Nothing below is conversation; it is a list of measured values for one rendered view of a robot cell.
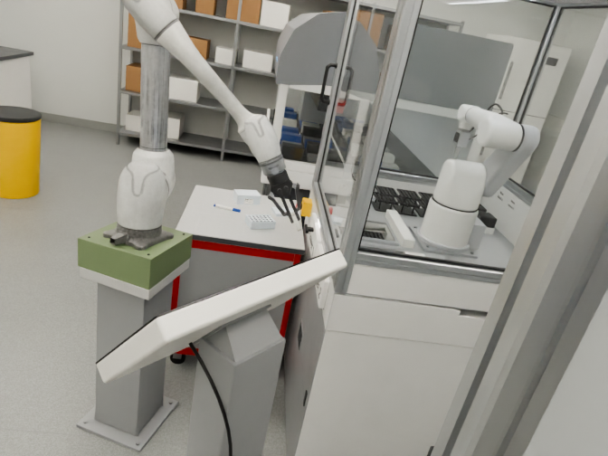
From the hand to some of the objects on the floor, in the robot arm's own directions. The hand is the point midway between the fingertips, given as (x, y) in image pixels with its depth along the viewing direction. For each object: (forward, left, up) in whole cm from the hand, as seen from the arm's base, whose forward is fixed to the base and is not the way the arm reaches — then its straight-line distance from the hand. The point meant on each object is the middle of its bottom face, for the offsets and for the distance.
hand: (296, 221), depth 180 cm
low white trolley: (-48, +47, -96) cm, 117 cm away
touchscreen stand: (+13, -68, -104) cm, 125 cm away
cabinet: (+43, +43, -100) cm, 117 cm away
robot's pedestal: (-51, -25, -100) cm, 115 cm away
